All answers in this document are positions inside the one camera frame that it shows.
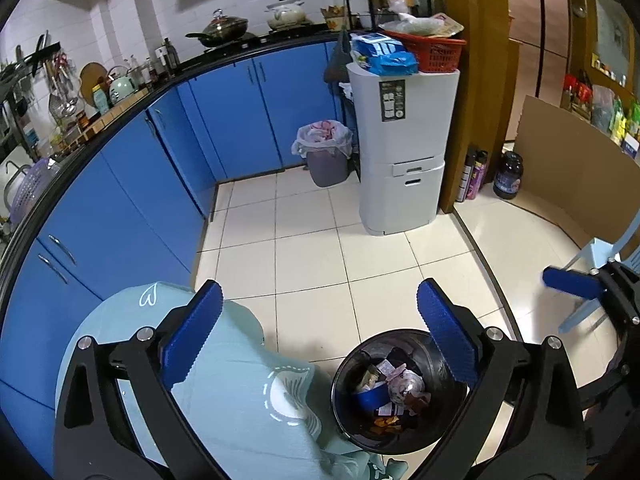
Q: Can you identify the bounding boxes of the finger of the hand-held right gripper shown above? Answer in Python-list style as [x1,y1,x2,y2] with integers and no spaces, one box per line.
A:
[542,266,613,302]

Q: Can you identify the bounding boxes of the blue base cabinets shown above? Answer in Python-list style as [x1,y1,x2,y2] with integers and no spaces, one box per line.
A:
[0,40,351,461]

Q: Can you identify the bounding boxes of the round table with blue tablecloth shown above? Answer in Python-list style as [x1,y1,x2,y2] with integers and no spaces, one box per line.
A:
[55,282,411,480]

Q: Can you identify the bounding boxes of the brown cardboard sheet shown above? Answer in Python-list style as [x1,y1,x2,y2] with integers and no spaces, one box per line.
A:
[512,95,640,268]

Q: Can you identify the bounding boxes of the cluttered shelf of bottles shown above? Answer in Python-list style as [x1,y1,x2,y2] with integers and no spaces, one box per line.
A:
[560,0,640,161]

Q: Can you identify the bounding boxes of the hanging kitchen utensils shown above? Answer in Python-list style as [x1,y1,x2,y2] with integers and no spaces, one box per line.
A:
[47,52,81,121]

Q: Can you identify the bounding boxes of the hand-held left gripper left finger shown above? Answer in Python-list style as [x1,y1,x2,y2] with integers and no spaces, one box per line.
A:
[52,279,224,480]

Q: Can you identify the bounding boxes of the mint green kettle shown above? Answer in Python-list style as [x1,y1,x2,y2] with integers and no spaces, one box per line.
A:
[107,66,138,102]

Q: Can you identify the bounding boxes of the wooden door frame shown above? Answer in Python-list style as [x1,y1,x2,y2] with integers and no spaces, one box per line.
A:
[430,0,523,216]

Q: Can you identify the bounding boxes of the steel refrigerator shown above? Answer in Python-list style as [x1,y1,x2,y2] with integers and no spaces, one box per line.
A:
[505,0,591,106]

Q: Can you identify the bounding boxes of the white plastic bag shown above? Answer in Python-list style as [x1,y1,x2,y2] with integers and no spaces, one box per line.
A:
[380,14,451,37]

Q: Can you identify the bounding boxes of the dark glass jar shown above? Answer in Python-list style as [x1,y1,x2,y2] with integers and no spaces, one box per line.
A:
[492,150,525,200]

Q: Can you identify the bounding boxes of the round wooden board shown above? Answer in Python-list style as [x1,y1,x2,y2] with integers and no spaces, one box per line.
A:
[79,62,108,106]

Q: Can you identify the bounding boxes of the blue snack packet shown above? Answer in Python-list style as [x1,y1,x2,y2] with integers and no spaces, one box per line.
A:
[350,32,420,75]

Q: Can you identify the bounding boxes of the grey bin with white bag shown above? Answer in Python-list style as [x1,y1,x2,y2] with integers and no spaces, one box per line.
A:
[291,120,353,188]

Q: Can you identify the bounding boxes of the red plastic basket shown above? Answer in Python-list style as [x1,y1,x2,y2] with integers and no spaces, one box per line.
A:
[382,30,467,73]

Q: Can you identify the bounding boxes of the wok with glass lid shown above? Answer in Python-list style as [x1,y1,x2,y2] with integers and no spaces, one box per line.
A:
[185,8,249,46]

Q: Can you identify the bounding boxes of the white ceramic pot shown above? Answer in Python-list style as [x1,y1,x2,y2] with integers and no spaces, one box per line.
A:
[265,2,307,30]

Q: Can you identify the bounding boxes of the red label package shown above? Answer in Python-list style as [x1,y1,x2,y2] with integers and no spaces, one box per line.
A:
[432,12,465,37]

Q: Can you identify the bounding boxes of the dark hanging bag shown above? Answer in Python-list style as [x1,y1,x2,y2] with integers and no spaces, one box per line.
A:
[322,30,353,86]

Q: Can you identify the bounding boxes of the purple spray cans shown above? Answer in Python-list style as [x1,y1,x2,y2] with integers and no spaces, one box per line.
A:
[457,146,488,203]

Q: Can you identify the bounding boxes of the black trash bin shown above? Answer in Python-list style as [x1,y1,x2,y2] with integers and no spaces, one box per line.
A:
[331,329,471,456]

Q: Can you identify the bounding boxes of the chequered wooden cutting board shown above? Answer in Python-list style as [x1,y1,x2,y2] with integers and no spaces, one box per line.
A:
[75,87,151,136]

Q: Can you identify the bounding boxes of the pink paper scraps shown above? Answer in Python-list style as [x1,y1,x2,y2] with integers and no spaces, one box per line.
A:
[377,357,408,378]

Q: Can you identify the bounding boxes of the purple plastic basket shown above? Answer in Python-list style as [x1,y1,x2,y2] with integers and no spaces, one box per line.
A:
[9,157,63,226]

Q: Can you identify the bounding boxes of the tall white appliance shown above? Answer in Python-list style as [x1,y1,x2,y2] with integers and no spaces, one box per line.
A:
[346,62,461,236]

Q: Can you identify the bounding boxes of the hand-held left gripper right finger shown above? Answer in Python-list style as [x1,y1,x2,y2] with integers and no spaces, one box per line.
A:
[416,277,586,480]

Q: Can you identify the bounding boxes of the light blue plastic chair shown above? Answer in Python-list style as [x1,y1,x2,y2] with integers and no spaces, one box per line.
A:
[557,237,640,333]

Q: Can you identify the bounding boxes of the dark sauce bottle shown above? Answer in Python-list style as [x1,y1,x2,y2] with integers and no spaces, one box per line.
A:
[162,37,180,76]

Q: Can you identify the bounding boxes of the black gas stove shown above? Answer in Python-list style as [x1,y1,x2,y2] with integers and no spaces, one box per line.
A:
[200,22,331,53]

